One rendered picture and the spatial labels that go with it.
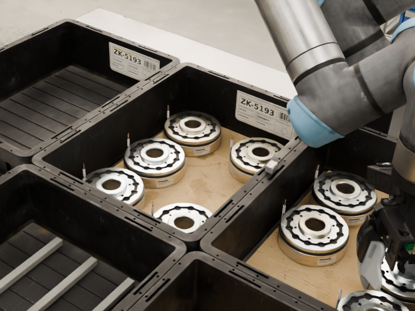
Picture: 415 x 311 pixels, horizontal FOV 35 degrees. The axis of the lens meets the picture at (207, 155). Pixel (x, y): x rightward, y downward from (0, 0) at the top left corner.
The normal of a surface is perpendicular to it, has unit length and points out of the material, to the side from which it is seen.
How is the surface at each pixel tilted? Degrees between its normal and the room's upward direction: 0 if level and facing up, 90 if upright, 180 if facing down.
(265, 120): 90
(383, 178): 91
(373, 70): 48
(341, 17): 73
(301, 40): 55
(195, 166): 0
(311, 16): 36
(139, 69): 90
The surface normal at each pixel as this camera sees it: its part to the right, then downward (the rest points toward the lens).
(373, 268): -0.97, -0.07
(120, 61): -0.56, 0.47
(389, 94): -0.15, 0.50
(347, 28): -0.14, 0.18
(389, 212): 0.04, -0.81
